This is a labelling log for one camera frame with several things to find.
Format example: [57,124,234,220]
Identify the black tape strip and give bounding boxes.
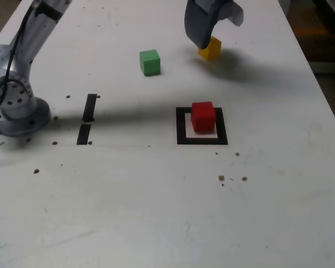
[76,94,98,146]

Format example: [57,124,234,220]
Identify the yellow cube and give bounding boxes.
[198,35,222,61]

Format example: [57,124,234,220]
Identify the red cube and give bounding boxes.
[190,101,216,134]

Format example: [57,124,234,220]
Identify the green cube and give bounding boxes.
[139,49,161,76]

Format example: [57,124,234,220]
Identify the dark background furniture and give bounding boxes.
[277,0,335,74]

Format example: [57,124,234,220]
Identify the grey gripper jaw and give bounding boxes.
[183,0,219,49]
[211,0,245,28]

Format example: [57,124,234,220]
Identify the black tape square outline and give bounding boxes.
[175,107,229,146]

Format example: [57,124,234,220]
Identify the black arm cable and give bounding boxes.
[0,0,39,119]

